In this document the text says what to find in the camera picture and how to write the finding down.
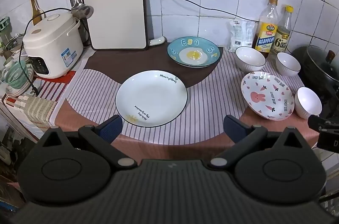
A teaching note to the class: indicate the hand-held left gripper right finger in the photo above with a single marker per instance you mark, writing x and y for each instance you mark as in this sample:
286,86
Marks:
234,128

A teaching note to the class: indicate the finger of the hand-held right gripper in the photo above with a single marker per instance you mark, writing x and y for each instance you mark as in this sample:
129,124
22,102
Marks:
316,122

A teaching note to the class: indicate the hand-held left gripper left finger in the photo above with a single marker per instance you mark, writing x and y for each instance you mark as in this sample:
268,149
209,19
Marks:
111,128

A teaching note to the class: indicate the white plate with sun print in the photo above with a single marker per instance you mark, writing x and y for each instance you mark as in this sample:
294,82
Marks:
151,98

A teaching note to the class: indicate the white bowl with black rim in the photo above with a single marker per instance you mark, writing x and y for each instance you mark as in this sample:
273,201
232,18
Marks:
250,58
288,63
308,102

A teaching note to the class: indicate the striped pink tablecloth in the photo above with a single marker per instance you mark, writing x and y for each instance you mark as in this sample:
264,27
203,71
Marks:
212,107

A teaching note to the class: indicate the pink rabbit print plate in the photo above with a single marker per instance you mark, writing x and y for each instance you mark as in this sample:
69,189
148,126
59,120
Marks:
267,96

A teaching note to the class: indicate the dark wok with glass lid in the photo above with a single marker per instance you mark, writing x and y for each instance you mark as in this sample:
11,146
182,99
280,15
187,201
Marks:
316,65

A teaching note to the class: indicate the checked beige cloth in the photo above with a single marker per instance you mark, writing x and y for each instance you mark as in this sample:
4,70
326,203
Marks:
37,110

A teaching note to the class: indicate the blue egg print plate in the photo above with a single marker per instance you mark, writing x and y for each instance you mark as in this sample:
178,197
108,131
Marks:
193,51

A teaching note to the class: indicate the clear vinegar bottle yellow cap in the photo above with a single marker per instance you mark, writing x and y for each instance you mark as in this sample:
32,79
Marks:
284,33

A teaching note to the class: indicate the white salt bag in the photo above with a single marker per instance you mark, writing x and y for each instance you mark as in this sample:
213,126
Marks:
239,33

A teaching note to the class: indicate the white rice cooker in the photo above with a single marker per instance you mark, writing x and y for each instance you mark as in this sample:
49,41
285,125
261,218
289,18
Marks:
51,46

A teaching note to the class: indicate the yellow label cooking wine bottle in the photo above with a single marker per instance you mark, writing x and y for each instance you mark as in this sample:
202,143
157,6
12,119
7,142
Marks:
266,30

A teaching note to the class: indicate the white cutting board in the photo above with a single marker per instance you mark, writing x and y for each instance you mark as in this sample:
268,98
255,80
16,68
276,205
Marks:
116,5

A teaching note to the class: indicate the glass pot lid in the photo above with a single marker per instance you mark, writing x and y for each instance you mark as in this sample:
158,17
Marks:
12,42

